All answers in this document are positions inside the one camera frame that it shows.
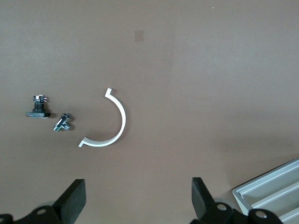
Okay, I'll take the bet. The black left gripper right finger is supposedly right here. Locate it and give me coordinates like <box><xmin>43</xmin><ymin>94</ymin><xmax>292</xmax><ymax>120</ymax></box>
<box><xmin>190</xmin><ymin>177</ymin><xmax>284</xmax><ymax>224</ymax></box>

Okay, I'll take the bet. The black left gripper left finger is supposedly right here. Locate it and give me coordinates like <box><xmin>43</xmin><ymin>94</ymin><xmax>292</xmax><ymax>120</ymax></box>
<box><xmin>0</xmin><ymin>179</ymin><xmax>87</xmax><ymax>224</ymax></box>

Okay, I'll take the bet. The chrome valve fitting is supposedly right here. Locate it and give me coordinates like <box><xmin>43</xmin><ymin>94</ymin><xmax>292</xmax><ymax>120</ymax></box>
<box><xmin>53</xmin><ymin>112</ymin><xmax>73</xmax><ymax>133</ymax></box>

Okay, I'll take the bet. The black push button switch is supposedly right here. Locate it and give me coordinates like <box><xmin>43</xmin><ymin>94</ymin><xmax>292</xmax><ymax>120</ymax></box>
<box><xmin>25</xmin><ymin>94</ymin><xmax>51</xmax><ymax>119</ymax></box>

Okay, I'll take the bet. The white semicircular bracket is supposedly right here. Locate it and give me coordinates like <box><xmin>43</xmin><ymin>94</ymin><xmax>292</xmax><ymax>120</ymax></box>
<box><xmin>78</xmin><ymin>87</ymin><xmax>127</xmax><ymax>148</ymax></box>

